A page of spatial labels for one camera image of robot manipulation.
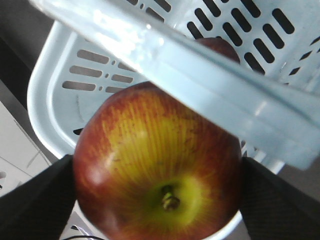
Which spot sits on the red yellow apple front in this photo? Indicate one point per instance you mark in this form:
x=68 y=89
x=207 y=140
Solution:
x=220 y=46

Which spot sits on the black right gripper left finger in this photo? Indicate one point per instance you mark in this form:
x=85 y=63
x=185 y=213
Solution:
x=40 y=208

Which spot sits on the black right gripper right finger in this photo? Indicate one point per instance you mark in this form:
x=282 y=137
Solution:
x=273 y=209

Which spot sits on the light blue plastic basket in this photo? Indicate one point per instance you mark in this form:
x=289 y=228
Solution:
x=271 y=100

